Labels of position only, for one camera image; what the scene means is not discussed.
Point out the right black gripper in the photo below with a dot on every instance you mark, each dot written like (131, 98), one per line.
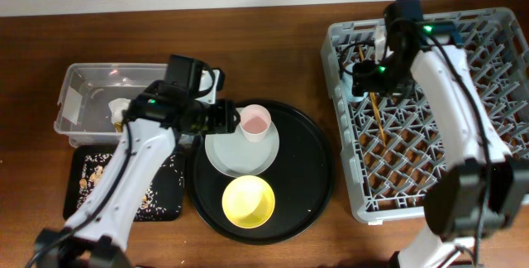
(363, 80)

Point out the grey round plate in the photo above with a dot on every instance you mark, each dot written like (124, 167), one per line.
(233, 155)

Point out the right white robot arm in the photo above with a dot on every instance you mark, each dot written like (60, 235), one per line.
(484, 186)

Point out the black rectangular tray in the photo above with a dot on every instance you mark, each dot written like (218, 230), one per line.
(77, 163)

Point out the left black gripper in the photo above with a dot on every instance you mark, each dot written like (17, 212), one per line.
(226, 122)

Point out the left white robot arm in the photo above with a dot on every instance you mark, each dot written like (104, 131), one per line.
(96, 235)

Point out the yellow bowl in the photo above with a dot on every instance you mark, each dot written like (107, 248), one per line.
(248, 202)

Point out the food scraps and rice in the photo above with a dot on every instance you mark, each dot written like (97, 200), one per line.
(163, 199)

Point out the pink plastic cup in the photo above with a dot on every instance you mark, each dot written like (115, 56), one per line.
(255, 122)

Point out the white napkin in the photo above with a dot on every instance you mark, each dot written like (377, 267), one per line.
(118, 106)

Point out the clear plastic waste bin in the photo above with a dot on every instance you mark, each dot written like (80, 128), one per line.
(99, 84)

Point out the white label on bin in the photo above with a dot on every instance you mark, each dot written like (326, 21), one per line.
(72, 105)

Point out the blue plastic cup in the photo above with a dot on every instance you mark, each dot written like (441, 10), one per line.
(347, 83)

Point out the round black serving tray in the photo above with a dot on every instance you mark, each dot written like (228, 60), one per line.
(301, 176)

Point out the grey dishwasher rack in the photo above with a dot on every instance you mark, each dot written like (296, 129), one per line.
(389, 183)

